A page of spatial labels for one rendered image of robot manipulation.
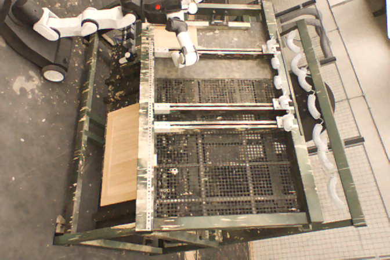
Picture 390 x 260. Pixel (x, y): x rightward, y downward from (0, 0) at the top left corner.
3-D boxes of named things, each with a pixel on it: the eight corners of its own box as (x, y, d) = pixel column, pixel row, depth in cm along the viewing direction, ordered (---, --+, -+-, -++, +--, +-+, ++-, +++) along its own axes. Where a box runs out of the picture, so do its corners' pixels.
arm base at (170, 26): (167, 36, 248) (174, 24, 241) (161, 25, 254) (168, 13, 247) (183, 39, 258) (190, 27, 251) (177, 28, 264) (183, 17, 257)
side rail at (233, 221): (153, 221, 232) (152, 217, 223) (300, 215, 244) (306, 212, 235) (153, 233, 229) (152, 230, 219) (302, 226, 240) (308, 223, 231)
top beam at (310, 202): (259, 8, 342) (262, 0, 333) (268, 8, 343) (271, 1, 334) (305, 225, 235) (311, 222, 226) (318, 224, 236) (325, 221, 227)
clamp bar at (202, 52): (154, 50, 301) (154, 32, 281) (277, 52, 314) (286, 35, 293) (154, 58, 297) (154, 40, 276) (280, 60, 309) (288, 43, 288)
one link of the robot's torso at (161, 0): (138, 7, 240) (186, 2, 238) (140, -23, 256) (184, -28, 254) (147, 35, 265) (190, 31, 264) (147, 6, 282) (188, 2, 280)
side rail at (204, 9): (154, 10, 336) (154, 1, 326) (257, 13, 347) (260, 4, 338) (154, 14, 333) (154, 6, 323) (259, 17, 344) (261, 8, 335)
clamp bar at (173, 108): (154, 105, 272) (154, 89, 252) (289, 105, 285) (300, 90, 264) (154, 115, 268) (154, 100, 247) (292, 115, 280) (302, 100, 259)
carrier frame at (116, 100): (83, 32, 357) (145, 2, 326) (154, 90, 466) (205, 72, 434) (52, 244, 251) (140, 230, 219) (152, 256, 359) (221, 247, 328)
